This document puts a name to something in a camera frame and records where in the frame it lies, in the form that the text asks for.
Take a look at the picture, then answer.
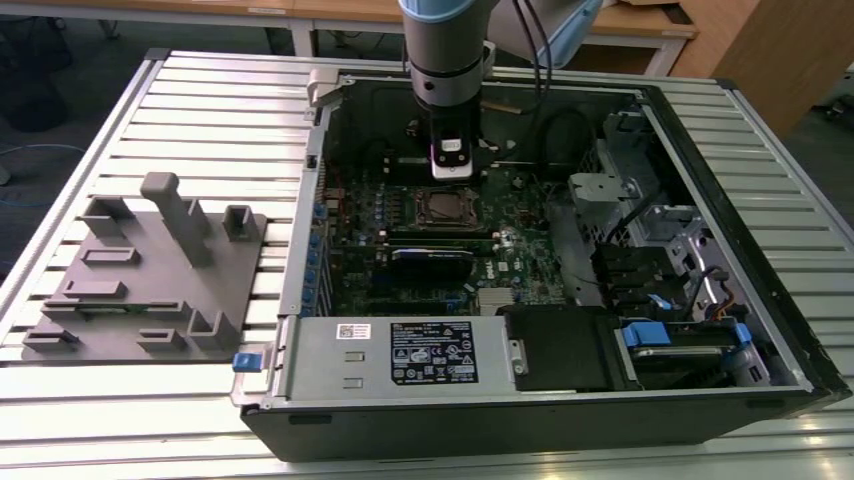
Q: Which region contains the silver CPU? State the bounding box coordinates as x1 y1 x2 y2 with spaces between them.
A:
430 194 466 221

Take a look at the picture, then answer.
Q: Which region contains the metal socket cover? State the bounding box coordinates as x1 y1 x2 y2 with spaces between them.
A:
417 189 480 229

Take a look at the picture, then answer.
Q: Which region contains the CPU socket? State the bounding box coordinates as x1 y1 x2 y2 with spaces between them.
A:
412 185 487 232

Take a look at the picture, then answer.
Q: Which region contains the black RAM slot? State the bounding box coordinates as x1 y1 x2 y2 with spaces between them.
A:
388 238 500 251
388 227 500 241

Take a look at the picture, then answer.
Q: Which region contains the silver metal drive cage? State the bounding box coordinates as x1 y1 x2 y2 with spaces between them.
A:
566 112 668 241

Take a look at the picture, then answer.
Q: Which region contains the green motherboard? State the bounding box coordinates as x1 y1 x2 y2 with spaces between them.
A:
319 164 582 319

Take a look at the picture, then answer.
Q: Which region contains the black graphics card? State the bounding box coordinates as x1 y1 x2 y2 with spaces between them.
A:
389 245 476 286

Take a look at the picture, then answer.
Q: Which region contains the wooden desk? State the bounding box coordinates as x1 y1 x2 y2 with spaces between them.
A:
292 0 700 76
0 0 315 56

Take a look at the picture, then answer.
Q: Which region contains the black disk bay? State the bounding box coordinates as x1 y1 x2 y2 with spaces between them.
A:
590 244 675 306

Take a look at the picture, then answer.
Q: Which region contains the blue disk carrier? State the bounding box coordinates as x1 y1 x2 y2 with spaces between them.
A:
619 321 752 361

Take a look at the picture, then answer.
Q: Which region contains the wooden cabinet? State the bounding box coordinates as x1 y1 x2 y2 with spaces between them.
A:
670 0 854 136

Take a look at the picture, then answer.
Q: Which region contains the silver power supply unit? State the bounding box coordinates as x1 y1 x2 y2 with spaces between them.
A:
265 315 519 401

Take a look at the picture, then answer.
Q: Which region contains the grey parts rack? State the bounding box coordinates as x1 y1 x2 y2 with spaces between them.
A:
20 171 269 362

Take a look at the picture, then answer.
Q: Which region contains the black PC case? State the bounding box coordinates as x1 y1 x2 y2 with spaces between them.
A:
229 67 854 464

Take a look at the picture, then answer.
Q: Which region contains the black office chair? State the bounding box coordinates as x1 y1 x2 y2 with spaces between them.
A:
0 29 75 134

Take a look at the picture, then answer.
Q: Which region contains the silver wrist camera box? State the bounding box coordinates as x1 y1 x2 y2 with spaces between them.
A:
428 132 476 181

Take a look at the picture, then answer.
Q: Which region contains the thick black cable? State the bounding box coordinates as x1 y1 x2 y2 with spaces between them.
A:
540 107 596 169

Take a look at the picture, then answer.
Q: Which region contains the grey case hinge handle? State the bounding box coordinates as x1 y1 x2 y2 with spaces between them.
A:
305 68 343 109

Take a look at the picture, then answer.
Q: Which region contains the grey flat ribbon cable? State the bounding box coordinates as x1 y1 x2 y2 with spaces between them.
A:
546 199 602 306

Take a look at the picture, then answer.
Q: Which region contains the thin black cable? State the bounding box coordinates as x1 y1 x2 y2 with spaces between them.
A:
603 182 666 246

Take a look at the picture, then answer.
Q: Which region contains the blue floor cable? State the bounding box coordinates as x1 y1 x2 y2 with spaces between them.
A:
0 142 88 209

